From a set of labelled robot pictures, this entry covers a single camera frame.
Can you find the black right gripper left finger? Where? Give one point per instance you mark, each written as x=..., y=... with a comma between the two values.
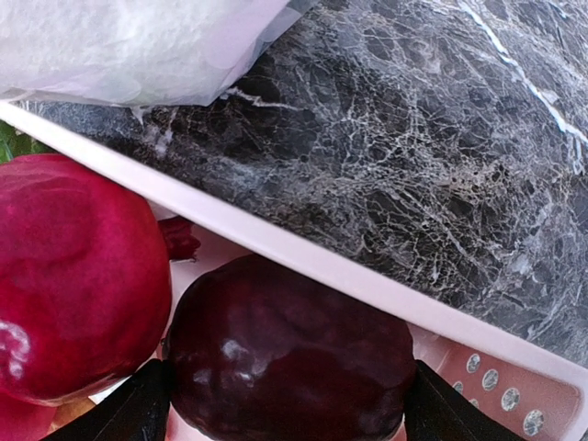
x=137, y=410

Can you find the pink plastic basket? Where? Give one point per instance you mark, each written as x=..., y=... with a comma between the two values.
x=533, y=393

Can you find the clear zip top bag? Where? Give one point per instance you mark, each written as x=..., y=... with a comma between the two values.
x=135, y=53

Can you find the green cucumber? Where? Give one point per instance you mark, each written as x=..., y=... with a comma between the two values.
x=14, y=143

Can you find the dark red fruit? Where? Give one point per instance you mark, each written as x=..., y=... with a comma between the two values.
x=260, y=352

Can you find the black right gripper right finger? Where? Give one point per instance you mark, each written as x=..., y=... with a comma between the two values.
x=434, y=410

